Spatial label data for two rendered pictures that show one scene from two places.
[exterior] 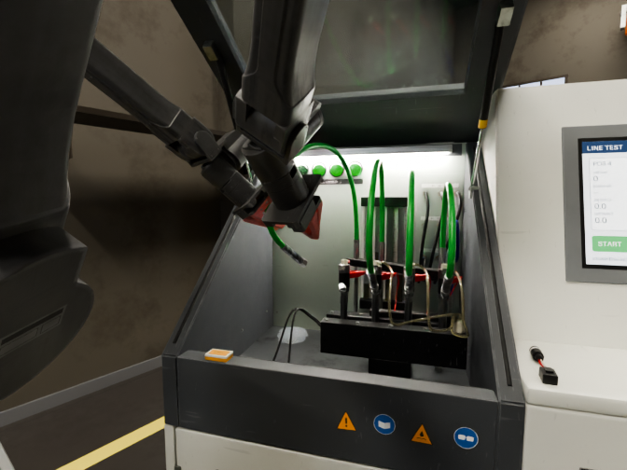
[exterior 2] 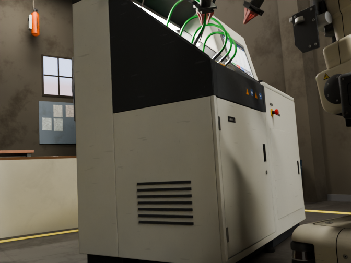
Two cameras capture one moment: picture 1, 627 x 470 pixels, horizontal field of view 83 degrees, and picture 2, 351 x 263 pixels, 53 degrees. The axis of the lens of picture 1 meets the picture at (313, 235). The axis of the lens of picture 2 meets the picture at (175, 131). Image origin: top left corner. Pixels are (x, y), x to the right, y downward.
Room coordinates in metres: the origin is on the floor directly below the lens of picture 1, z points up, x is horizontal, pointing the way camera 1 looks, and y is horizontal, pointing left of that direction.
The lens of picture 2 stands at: (0.47, 1.81, 0.48)
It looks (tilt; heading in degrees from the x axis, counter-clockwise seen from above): 6 degrees up; 287
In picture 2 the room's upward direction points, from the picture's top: 3 degrees counter-clockwise
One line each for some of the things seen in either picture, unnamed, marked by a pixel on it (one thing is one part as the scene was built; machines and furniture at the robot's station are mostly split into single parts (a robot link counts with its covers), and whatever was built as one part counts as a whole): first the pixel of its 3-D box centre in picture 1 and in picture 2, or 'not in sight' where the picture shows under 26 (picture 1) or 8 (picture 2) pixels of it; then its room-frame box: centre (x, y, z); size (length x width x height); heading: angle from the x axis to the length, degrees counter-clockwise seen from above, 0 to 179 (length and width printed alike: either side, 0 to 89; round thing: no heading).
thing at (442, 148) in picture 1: (360, 152); (154, 14); (1.14, -0.15, 1.43); 0.54 x 0.03 x 0.02; 74
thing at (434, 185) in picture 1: (438, 225); not in sight; (1.08, -0.38, 1.20); 0.13 x 0.03 x 0.31; 74
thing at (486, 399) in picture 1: (320, 409); (239, 90); (0.66, -0.01, 0.87); 0.62 x 0.04 x 0.16; 74
